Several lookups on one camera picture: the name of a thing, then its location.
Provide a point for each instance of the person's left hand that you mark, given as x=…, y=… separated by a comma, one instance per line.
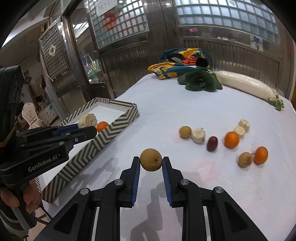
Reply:
x=31, y=194

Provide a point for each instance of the round red sticker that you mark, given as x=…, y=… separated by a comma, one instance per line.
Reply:
x=110, y=21

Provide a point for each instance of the colourful patterned cloth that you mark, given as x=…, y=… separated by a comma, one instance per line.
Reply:
x=168, y=67

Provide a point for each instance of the large beige sugarcane chunk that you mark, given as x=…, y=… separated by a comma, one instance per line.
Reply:
x=198, y=136

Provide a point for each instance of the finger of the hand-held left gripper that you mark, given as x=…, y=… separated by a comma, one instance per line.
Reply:
x=81, y=136
x=64, y=129

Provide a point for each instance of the white paper sign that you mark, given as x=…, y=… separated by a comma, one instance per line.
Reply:
x=105, y=7

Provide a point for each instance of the white daikon radish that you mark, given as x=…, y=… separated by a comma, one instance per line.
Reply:
x=242, y=84

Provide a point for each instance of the green leafy vegetable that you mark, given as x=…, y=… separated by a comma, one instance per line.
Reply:
x=198, y=81

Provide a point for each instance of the striped cardboard box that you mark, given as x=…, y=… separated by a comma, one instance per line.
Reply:
x=92, y=148

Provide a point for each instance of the metal mesh gate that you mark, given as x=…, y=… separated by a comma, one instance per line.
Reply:
x=55, y=46

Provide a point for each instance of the pink sticker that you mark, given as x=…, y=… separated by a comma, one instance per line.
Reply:
x=193, y=29

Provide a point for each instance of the brown longan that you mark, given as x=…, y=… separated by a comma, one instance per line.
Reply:
x=151, y=162
x=185, y=132
x=245, y=160

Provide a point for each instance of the clear plastic bag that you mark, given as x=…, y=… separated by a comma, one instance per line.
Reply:
x=91, y=67

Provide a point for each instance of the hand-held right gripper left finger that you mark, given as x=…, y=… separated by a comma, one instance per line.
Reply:
x=136, y=178

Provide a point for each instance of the metal door with glass blocks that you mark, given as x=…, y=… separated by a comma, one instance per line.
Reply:
x=226, y=23
x=129, y=53

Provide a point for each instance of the dark red date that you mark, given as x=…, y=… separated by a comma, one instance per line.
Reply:
x=212, y=144

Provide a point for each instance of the blue flower picture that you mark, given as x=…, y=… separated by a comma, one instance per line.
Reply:
x=256, y=42

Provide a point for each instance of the orange mandarin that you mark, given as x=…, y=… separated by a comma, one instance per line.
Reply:
x=103, y=126
x=231, y=139
x=261, y=155

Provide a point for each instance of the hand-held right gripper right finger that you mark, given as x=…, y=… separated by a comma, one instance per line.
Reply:
x=166, y=178

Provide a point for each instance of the white chair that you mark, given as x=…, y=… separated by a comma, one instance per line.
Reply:
x=31, y=115

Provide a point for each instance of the white tablecloth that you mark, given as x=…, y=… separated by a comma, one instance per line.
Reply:
x=161, y=104

